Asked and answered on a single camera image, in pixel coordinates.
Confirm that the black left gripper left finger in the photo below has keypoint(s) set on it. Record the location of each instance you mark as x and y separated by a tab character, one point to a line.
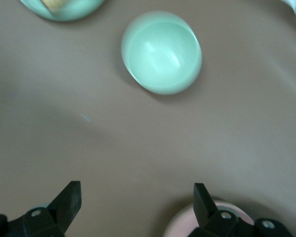
64	205

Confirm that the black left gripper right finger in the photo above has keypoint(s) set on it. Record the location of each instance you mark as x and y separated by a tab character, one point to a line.
203	207

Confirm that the pink bowl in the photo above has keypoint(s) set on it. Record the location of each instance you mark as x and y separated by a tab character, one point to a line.
187	225

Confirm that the cream plate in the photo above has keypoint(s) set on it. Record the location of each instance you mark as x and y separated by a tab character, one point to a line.
171	225

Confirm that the light green bowl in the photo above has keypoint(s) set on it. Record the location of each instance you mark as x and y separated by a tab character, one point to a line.
161	54

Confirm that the light green plate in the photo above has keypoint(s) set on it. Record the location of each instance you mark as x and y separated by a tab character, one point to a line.
74	11

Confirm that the toasted bread slice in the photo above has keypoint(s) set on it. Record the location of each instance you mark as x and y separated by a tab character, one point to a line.
53	4

